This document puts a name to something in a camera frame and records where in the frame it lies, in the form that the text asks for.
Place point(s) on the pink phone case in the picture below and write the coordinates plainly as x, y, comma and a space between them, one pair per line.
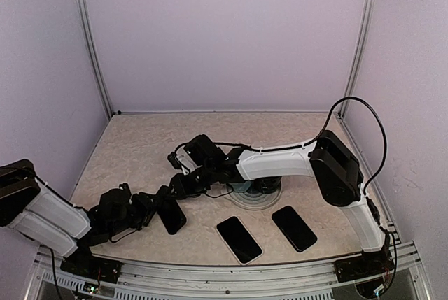
239, 242

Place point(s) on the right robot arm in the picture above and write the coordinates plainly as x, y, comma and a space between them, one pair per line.
326, 158

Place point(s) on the light blue mug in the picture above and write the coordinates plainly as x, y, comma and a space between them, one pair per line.
241, 187

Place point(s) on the white grey ceramic plate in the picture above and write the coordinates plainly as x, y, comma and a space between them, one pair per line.
254, 200

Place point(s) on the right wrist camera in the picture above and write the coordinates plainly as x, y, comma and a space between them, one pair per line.
200, 151

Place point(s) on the black phone case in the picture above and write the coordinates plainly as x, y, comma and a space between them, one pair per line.
294, 228
172, 216

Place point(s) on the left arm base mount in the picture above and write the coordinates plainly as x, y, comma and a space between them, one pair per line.
96, 268

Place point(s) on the right aluminium frame post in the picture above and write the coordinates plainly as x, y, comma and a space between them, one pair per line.
368, 7

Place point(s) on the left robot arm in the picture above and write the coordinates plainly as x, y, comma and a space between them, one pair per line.
34, 209

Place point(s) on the aluminium frame post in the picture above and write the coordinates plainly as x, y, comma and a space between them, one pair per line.
368, 7
93, 57

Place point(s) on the front aluminium rail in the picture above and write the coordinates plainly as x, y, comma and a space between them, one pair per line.
318, 279

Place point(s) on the left aluminium frame post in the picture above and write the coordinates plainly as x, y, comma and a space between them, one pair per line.
93, 57

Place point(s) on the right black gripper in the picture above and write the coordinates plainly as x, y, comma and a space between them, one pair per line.
180, 190

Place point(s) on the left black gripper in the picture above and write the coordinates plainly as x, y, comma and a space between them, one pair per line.
147, 207

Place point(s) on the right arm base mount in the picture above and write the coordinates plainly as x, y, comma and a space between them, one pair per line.
355, 268

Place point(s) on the dark green mug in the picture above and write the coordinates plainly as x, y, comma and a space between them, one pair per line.
267, 185

